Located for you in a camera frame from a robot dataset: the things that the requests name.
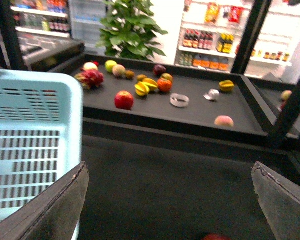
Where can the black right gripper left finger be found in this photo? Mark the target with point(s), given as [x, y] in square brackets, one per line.
[54, 213]

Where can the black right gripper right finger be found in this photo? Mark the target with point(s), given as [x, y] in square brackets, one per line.
[279, 199]

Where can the light blue plastic basket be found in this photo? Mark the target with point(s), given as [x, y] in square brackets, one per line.
[41, 118]

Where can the green red mango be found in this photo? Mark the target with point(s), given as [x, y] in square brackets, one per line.
[167, 77]

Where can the pink peach near edge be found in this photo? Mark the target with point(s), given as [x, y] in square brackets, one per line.
[224, 121]

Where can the red apple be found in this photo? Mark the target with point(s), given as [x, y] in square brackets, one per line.
[124, 100]

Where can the yellow star fruit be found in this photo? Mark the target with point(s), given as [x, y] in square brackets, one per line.
[144, 87]
[226, 86]

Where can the pink dragon fruit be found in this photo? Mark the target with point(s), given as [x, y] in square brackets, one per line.
[90, 79]

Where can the white round onion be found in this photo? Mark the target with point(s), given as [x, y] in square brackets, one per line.
[90, 66]

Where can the clear tape roll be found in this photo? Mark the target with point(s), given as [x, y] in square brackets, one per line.
[179, 100]

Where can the pale peach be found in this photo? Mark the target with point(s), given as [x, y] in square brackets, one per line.
[118, 71]

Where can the brown kiwi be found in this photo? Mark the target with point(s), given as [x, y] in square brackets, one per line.
[141, 77]
[129, 74]

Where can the green apple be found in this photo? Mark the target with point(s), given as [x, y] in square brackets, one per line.
[109, 65]

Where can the orange persimmon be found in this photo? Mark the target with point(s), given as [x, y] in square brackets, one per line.
[164, 85]

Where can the dark purple fruit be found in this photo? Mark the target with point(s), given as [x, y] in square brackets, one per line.
[159, 69]

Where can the green potted plant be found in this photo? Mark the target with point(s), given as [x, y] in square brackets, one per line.
[129, 30]

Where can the black metal post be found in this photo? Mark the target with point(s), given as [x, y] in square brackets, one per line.
[10, 39]

